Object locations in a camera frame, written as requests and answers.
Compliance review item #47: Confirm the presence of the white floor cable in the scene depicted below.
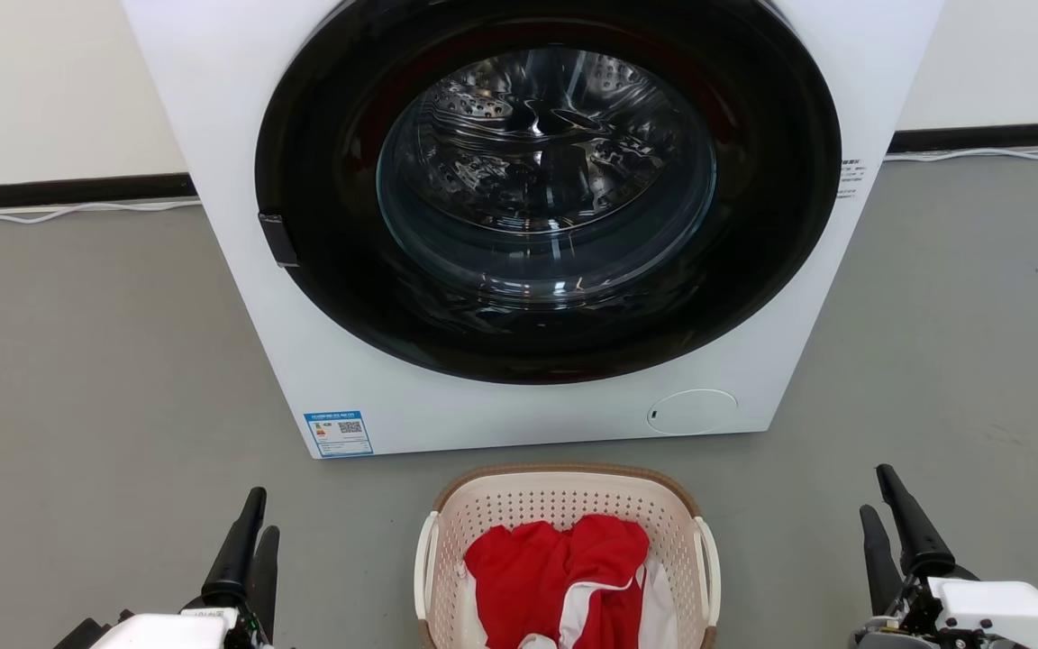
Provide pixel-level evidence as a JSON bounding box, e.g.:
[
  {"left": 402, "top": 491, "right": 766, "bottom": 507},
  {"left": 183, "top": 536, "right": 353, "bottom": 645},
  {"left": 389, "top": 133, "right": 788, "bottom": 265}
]
[
  {"left": 0, "top": 199, "right": 203, "bottom": 224},
  {"left": 883, "top": 144, "right": 1038, "bottom": 163}
]

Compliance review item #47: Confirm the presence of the black washer door handle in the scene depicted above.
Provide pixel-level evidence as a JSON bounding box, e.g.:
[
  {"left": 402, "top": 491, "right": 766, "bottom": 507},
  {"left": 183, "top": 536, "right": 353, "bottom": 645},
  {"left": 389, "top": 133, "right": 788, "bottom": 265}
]
[{"left": 258, "top": 213, "right": 300, "bottom": 269}]

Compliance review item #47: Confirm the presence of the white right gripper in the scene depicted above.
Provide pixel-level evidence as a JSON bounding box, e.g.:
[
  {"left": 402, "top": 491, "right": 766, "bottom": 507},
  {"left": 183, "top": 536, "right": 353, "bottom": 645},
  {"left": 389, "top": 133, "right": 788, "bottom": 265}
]
[{"left": 853, "top": 463, "right": 1038, "bottom": 649}]

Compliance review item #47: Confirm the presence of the beige perforated plastic laundry basket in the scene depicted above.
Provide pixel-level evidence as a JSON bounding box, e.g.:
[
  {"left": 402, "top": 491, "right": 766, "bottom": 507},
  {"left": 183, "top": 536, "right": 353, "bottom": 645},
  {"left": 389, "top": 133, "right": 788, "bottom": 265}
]
[{"left": 414, "top": 463, "right": 723, "bottom": 649}]

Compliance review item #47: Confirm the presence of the blue energy label sticker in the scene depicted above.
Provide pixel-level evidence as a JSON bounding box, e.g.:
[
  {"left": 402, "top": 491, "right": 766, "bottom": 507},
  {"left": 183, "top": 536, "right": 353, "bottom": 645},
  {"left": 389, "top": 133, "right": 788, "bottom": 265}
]
[{"left": 304, "top": 411, "right": 375, "bottom": 459}]

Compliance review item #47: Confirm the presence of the round white filter cover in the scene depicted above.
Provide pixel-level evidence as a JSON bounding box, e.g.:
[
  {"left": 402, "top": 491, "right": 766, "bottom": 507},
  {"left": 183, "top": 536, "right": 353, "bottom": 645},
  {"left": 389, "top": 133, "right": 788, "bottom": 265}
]
[{"left": 646, "top": 388, "right": 740, "bottom": 436}]

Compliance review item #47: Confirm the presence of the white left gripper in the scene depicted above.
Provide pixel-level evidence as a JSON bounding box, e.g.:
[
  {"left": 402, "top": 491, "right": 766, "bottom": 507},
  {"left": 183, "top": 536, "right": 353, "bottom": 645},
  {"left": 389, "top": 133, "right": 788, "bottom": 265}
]
[{"left": 54, "top": 487, "right": 282, "bottom": 649}]

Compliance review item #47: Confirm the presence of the stainless steel washer drum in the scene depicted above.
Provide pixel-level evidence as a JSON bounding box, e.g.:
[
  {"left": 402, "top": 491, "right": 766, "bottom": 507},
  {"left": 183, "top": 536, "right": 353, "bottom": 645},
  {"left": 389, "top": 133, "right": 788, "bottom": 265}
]
[{"left": 378, "top": 47, "right": 717, "bottom": 301}]

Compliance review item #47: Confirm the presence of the black round washer door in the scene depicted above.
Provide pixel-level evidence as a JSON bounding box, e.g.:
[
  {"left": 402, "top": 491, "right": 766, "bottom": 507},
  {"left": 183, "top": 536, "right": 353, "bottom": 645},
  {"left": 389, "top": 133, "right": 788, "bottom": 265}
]
[{"left": 254, "top": 0, "right": 842, "bottom": 386}]

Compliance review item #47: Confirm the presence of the white front-load washing machine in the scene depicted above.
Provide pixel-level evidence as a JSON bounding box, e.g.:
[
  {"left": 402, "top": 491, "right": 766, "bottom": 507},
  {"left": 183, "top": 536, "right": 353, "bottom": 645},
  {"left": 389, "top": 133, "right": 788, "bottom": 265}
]
[{"left": 121, "top": 0, "right": 946, "bottom": 460}]

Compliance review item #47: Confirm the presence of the red garment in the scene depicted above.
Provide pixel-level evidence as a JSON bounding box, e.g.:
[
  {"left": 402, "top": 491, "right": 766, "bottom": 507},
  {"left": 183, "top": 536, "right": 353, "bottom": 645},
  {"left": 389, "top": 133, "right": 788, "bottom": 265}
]
[{"left": 463, "top": 514, "right": 651, "bottom": 649}]

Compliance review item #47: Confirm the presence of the black baseboard strip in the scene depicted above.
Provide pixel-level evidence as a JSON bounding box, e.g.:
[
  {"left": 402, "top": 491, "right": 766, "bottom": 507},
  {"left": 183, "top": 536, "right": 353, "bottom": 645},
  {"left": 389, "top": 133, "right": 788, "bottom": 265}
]
[
  {"left": 887, "top": 120, "right": 1038, "bottom": 154},
  {"left": 0, "top": 173, "right": 199, "bottom": 211}
]

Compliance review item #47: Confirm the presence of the small printed text sticker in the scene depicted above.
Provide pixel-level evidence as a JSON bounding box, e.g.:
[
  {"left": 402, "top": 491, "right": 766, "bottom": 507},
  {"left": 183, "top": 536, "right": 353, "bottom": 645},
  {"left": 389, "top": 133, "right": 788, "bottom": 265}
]
[{"left": 836, "top": 159, "right": 869, "bottom": 200}]

